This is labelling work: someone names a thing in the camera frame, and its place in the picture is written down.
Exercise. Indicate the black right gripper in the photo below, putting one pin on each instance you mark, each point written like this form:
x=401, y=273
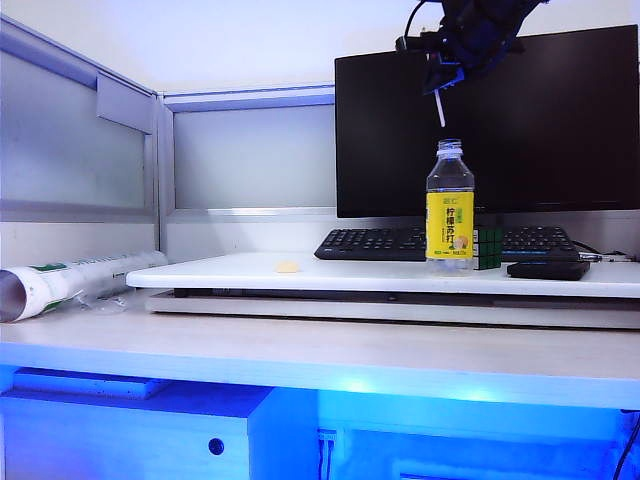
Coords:
x=480, y=30

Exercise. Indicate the thin wooden stick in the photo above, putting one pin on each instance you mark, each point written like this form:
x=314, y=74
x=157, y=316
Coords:
x=440, y=109

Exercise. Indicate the clear bottle with yellow label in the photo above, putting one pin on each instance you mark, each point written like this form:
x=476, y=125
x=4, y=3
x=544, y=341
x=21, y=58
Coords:
x=449, y=220

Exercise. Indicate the black computer monitor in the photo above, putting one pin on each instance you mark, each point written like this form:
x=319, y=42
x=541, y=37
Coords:
x=500, y=140

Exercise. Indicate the dark Rubik's cube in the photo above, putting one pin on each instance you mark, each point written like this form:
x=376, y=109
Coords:
x=489, y=248

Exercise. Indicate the black computer keyboard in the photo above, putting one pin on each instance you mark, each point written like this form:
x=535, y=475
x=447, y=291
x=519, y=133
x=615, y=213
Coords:
x=370, y=245

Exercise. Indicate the flat black rectangular device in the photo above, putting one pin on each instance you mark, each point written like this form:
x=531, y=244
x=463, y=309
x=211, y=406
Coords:
x=547, y=270

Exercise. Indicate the white board platform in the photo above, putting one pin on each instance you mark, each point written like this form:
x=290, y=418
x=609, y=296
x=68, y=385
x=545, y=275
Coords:
x=350, y=277

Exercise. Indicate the grey flat base slab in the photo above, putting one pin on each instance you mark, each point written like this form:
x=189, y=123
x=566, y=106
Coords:
x=400, y=312

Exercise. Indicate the small pale yellow cap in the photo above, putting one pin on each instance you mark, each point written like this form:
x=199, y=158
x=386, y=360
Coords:
x=288, y=267

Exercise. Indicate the white under-desk connector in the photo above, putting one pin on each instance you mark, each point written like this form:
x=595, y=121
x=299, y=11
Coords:
x=329, y=436

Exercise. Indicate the white paper cup sleeve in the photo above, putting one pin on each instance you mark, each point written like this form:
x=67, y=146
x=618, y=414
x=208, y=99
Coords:
x=60, y=285

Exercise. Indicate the white under-desk slab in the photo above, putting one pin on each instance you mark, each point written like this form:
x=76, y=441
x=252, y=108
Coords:
x=85, y=384

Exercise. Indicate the white under-desk drawer cabinet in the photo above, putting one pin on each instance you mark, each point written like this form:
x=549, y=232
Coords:
x=125, y=440

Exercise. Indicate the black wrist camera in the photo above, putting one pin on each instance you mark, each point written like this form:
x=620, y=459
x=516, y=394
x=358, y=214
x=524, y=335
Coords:
x=415, y=42

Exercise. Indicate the grey aluminium partition frame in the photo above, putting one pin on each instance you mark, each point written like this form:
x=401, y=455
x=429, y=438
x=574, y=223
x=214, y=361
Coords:
x=164, y=190

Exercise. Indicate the grey partition bracket plate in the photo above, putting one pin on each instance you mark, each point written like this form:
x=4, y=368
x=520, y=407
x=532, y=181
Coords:
x=124, y=102

